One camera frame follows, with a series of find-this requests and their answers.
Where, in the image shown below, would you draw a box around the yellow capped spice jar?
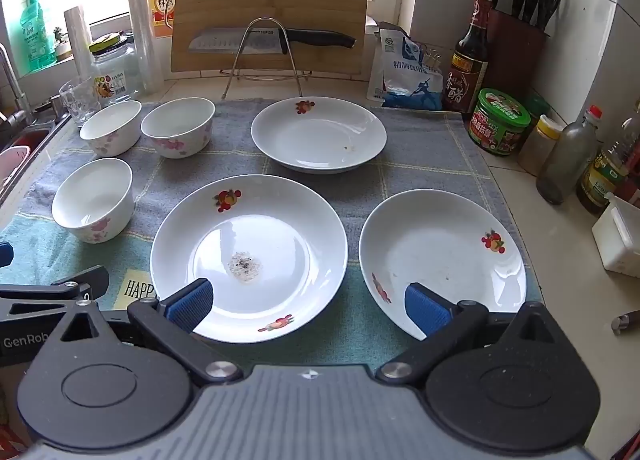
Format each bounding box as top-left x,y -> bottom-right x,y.
517,115 -> 566,177

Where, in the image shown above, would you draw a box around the metal faucet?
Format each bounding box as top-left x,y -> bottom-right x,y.
0,42 -> 31,128

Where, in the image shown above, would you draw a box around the yellow label oil bottle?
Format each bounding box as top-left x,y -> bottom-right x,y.
575,100 -> 640,217

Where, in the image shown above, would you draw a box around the tall clear plastic roll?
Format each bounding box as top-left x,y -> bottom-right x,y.
124,0 -> 165,95

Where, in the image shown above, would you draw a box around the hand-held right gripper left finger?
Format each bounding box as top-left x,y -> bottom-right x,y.
60,278 -> 243,387

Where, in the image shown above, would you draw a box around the white pink flower bowl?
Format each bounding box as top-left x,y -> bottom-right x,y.
51,157 -> 135,244
140,97 -> 216,160
79,100 -> 143,158

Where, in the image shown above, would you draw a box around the green lidded sauce tub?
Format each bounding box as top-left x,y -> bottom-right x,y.
468,88 -> 532,157

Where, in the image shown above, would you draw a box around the white blue salt bag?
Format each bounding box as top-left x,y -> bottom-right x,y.
367,21 -> 445,110

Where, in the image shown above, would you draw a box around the glass jar with dark lid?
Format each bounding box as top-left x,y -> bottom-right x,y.
89,35 -> 143,108

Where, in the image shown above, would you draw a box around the green dish soap bottle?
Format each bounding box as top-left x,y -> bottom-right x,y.
19,0 -> 57,73

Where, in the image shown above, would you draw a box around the white fruit print plate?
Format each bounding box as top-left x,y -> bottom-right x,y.
358,189 -> 528,341
250,96 -> 388,175

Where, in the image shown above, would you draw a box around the black handled scissors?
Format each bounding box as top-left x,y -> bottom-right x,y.
537,0 -> 563,31

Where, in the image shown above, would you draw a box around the dark red knife block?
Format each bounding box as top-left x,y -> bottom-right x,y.
482,7 -> 551,106

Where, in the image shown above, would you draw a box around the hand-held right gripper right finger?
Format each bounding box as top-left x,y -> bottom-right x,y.
375,282 -> 564,384

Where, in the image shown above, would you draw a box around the small plant figurine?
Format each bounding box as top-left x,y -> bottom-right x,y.
52,26 -> 73,61

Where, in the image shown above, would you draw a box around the white plastic box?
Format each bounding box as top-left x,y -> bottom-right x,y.
591,192 -> 640,279

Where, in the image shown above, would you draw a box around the short clear plastic roll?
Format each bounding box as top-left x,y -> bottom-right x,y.
63,5 -> 96,83

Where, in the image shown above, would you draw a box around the white plate with centre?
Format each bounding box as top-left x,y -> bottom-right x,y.
150,174 -> 349,344

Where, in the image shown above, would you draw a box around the green capped jar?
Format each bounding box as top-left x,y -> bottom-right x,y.
522,95 -> 551,128

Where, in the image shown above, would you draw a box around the steel sink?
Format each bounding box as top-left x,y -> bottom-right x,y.
0,112 -> 71,201

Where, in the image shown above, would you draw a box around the small metal object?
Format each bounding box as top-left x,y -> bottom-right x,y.
611,311 -> 640,336

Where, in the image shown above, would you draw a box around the grey green checked dish towel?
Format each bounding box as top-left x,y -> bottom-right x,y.
0,97 -> 546,366

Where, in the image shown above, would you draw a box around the black handled kitchen knife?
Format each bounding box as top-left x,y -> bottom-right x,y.
188,26 -> 357,53

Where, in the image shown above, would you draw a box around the dark vinegar bottle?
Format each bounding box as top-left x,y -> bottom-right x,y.
446,0 -> 496,113

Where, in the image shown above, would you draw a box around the metal wire rack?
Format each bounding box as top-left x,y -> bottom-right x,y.
219,16 -> 313,101

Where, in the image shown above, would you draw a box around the red capped glass bottle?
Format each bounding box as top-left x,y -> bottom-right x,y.
536,105 -> 603,206

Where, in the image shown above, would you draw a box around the clear glass tumbler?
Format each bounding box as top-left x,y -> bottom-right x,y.
59,76 -> 101,128

